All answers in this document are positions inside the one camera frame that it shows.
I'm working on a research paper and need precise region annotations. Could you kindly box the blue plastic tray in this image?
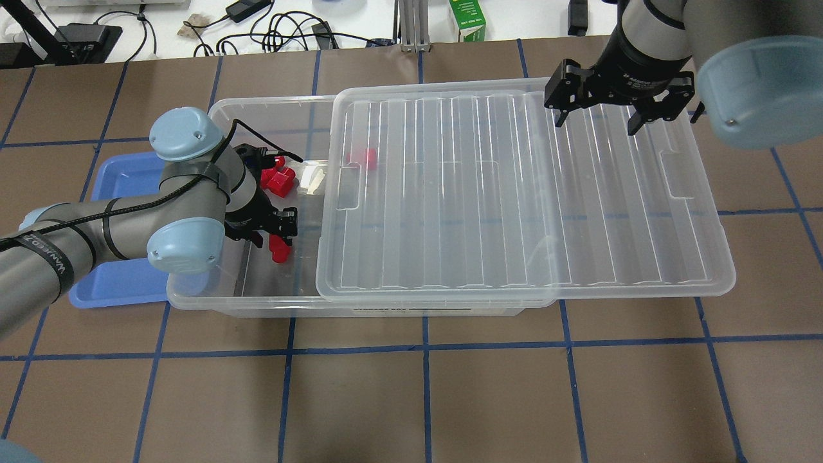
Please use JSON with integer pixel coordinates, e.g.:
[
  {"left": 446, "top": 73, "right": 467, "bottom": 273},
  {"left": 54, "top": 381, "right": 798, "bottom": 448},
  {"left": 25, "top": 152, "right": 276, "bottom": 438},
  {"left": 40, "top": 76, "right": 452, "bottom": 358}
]
[{"left": 69, "top": 152, "right": 168, "bottom": 309}]

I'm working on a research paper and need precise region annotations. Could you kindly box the far red block in box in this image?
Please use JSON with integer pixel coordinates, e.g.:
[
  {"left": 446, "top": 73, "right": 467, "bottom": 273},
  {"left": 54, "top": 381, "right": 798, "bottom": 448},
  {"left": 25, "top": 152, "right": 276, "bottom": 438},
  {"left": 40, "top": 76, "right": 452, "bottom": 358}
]
[{"left": 347, "top": 149, "right": 378, "bottom": 171}]

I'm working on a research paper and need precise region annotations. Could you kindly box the red block from tray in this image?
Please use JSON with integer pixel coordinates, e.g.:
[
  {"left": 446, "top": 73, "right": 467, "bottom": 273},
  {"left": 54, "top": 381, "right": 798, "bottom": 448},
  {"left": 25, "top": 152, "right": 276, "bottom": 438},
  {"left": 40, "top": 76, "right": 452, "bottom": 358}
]
[{"left": 269, "top": 234, "right": 291, "bottom": 264}]

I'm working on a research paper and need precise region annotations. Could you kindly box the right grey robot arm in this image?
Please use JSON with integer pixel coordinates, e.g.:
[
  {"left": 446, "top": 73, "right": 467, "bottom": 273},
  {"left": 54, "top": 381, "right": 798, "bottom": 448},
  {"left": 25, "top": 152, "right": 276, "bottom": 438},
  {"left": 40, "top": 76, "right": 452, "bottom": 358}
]
[{"left": 544, "top": 1, "right": 822, "bottom": 150}]

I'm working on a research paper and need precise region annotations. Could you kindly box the green white carton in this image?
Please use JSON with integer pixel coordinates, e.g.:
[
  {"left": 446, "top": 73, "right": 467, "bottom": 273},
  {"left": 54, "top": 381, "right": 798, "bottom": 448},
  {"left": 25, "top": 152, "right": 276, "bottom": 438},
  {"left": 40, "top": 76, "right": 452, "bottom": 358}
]
[{"left": 447, "top": 0, "right": 487, "bottom": 43}]

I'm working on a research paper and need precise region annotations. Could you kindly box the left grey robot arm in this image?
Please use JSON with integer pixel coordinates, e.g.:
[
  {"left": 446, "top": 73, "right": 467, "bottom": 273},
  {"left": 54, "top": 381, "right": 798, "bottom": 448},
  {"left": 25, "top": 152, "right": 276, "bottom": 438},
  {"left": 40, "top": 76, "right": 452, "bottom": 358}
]
[{"left": 1, "top": 107, "right": 301, "bottom": 338}]

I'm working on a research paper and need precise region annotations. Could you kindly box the aluminium frame post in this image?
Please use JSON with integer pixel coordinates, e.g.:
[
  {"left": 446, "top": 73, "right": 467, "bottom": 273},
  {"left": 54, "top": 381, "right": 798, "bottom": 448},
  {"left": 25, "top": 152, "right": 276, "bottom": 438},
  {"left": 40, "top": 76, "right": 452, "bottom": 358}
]
[{"left": 394, "top": 0, "right": 431, "bottom": 53}]

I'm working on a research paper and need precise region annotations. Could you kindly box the clear plastic storage box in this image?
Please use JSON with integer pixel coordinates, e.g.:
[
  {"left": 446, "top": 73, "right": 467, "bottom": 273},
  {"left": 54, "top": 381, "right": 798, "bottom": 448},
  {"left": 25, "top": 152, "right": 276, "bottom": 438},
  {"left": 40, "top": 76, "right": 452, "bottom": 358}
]
[{"left": 167, "top": 96, "right": 552, "bottom": 318}]

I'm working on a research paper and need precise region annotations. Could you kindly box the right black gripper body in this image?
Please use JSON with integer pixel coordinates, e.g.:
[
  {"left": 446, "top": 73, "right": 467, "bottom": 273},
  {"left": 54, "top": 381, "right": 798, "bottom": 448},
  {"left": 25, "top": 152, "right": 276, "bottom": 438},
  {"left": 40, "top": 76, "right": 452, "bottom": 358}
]
[{"left": 580, "top": 35, "right": 693, "bottom": 107}]

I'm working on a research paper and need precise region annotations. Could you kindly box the black power adapter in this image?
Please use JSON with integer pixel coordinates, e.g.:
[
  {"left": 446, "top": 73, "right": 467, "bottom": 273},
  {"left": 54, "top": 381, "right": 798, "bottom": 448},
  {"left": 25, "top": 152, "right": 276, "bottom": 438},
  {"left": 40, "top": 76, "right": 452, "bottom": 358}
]
[{"left": 224, "top": 0, "right": 273, "bottom": 23}]

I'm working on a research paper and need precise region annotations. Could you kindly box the black tangled cable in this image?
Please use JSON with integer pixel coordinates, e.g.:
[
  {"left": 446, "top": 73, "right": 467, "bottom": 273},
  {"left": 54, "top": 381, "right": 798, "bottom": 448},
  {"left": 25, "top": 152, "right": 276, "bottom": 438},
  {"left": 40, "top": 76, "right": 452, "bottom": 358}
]
[{"left": 193, "top": 12, "right": 386, "bottom": 57}]

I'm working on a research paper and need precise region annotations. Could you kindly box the clear plastic box lid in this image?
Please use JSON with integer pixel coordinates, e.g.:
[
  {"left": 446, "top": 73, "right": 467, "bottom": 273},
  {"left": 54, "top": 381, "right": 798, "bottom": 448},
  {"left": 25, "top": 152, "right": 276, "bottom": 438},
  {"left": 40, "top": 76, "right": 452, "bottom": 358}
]
[{"left": 316, "top": 78, "right": 737, "bottom": 307}]

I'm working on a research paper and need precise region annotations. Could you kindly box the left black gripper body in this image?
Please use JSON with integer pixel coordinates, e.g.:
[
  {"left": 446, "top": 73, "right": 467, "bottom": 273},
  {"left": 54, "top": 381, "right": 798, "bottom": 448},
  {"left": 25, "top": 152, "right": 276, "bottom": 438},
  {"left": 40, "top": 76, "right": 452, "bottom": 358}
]
[{"left": 224, "top": 145, "right": 275, "bottom": 232}]

